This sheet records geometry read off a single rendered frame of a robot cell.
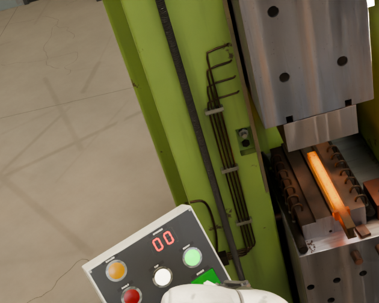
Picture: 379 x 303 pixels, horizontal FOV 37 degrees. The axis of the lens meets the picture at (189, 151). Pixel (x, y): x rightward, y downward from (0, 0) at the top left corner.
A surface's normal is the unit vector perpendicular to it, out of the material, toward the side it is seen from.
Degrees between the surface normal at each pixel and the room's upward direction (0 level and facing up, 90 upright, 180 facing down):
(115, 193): 0
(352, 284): 90
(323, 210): 0
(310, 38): 90
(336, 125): 90
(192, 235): 60
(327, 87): 90
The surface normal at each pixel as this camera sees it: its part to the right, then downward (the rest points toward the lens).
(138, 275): 0.33, -0.04
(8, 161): -0.25, -0.78
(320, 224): 0.12, 0.57
